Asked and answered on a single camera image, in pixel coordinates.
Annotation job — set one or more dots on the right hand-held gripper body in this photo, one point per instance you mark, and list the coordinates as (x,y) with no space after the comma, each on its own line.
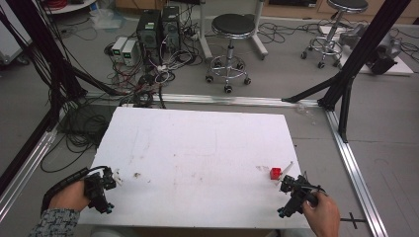
(296,194)

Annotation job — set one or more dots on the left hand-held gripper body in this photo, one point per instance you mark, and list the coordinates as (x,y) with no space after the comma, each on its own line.
(96,191)

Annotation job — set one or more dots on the red cube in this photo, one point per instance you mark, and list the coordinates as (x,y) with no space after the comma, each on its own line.
(275,173)

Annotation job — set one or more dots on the person's left hand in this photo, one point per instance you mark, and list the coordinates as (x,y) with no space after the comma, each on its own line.
(70,197)

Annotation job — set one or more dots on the person's right hand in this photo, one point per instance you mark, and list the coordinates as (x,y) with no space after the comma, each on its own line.
(324,215)

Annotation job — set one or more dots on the white power supply unit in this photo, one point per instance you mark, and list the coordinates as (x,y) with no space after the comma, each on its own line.
(129,52)
(118,47)

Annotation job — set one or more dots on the black computer tower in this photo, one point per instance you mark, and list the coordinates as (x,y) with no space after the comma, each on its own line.
(149,33)
(170,26)

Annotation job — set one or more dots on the grey machine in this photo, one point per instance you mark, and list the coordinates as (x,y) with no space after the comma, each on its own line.
(382,49)

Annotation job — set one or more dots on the white floor board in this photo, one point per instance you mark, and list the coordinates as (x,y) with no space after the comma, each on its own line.
(402,67)

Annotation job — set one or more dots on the black round stool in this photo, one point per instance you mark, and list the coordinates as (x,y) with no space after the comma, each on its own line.
(346,5)
(233,24)

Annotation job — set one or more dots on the clear plastic bag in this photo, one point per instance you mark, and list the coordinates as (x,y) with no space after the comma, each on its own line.
(106,18)

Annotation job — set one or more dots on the white cabinet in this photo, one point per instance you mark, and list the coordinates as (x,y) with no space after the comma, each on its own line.
(11,36)

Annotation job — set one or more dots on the round white table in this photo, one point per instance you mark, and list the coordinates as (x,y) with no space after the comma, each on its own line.
(70,6)

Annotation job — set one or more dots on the aluminium floor rail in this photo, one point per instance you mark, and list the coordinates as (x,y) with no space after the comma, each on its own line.
(23,171)
(230,99)
(355,174)

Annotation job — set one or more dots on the black short frame brace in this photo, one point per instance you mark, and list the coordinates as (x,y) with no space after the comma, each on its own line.
(346,108)

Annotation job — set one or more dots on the black slanted frame brace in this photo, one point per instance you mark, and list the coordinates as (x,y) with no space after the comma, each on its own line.
(313,89)

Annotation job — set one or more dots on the white table leg frame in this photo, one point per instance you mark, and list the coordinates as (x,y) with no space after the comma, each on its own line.
(206,39)

